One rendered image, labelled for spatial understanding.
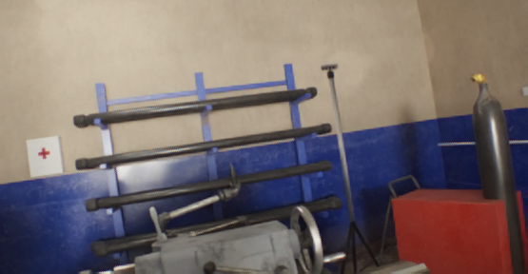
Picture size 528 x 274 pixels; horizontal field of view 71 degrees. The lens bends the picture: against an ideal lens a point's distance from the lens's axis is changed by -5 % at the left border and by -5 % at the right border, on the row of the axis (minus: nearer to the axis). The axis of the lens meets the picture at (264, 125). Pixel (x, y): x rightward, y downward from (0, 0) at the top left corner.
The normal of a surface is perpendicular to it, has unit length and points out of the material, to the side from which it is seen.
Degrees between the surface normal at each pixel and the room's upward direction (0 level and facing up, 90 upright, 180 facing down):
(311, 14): 90
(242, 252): 82
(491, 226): 90
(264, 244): 82
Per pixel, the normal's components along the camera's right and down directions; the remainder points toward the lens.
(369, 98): 0.25, -0.07
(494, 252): -0.81, 0.11
